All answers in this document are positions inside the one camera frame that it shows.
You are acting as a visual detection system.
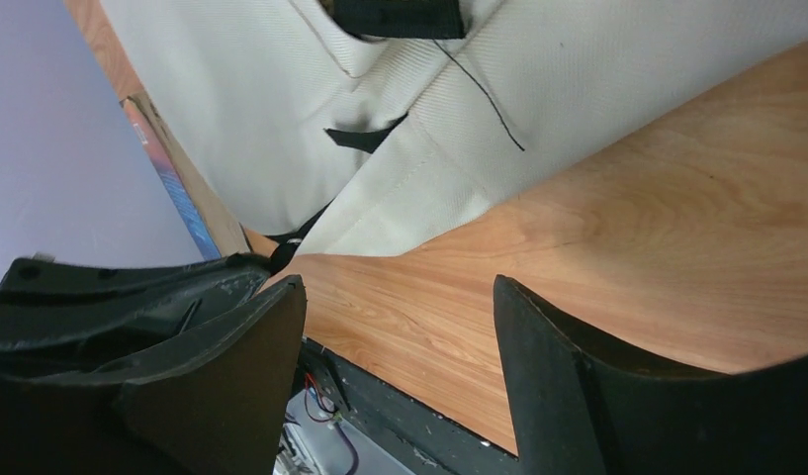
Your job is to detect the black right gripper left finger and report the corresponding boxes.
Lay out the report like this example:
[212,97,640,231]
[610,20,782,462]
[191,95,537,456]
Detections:
[0,255,307,474]

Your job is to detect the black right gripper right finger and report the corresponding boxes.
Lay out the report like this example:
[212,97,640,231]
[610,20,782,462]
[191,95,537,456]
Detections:
[494,275,808,474]

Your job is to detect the blue sunset cover book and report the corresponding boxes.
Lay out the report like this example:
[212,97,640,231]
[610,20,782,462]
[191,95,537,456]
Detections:
[121,92,251,260]

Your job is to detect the cream canvas backpack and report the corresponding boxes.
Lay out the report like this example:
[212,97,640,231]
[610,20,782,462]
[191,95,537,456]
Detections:
[103,1,808,256]

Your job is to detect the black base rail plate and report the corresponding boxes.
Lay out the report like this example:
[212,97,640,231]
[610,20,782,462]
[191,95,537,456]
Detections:
[296,337,521,475]

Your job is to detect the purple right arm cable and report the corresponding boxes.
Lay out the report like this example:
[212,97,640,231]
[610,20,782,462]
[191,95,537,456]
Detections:
[302,373,360,475]

